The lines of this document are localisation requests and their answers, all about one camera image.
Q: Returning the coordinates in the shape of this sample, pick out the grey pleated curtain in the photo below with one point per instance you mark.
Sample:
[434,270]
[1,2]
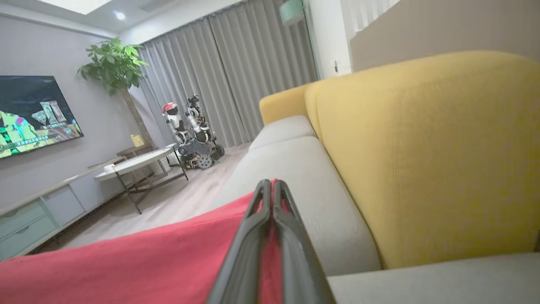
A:
[228,76]

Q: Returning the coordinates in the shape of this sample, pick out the round table metal legs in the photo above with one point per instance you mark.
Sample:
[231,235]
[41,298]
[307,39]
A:
[139,162]

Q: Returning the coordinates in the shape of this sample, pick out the round ceiling spotlight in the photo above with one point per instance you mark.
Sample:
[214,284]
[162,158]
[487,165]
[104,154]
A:
[120,15]

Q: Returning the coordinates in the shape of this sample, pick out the grey tv cabinet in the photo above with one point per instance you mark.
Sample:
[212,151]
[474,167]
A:
[29,219]

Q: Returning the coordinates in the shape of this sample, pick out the white black wheeled robot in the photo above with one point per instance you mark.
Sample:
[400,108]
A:
[194,135]

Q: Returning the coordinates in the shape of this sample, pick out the flat screen television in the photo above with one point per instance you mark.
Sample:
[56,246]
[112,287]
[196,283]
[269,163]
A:
[33,114]

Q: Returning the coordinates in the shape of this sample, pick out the white ribbed plant pot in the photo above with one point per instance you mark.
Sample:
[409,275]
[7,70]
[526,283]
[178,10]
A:
[162,166]

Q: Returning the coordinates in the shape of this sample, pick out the red jersey white stripes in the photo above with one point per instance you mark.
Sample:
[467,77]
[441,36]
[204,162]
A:
[147,266]

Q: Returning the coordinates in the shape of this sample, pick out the green leafy indoor tree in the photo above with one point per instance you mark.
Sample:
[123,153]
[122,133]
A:
[114,63]

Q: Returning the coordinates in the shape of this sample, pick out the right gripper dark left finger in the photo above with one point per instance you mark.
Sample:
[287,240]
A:
[247,253]

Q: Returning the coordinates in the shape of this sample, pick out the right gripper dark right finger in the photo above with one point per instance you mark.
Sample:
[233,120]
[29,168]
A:
[299,261]

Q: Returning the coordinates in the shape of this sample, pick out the yellow watering can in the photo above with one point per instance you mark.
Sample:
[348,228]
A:
[137,140]

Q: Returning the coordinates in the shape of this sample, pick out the large yellow sofa back cushion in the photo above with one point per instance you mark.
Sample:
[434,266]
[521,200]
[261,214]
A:
[430,160]

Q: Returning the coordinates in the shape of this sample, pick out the white slatted window blind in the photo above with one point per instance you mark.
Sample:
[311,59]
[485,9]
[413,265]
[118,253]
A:
[371,12]

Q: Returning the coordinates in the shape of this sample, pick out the wooden side table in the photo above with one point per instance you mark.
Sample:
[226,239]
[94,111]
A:
[135,150]

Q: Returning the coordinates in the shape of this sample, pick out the wide grey sofa seat cushion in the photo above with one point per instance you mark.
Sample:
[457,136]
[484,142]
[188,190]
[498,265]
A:
[443,283]

